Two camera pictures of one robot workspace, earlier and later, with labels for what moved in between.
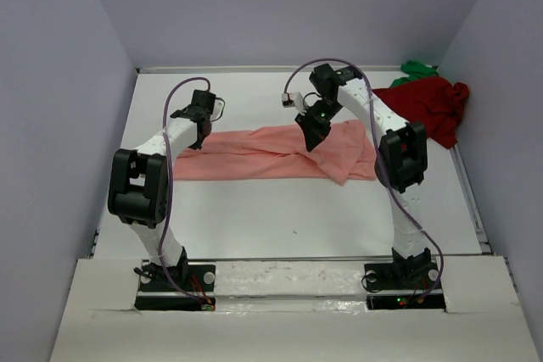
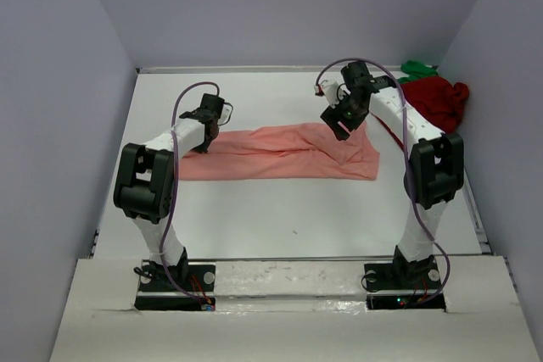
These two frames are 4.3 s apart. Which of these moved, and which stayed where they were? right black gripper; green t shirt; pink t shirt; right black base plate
Moved: right black gripper
Stayed: pink t shirt; green t shirt; right black base plate
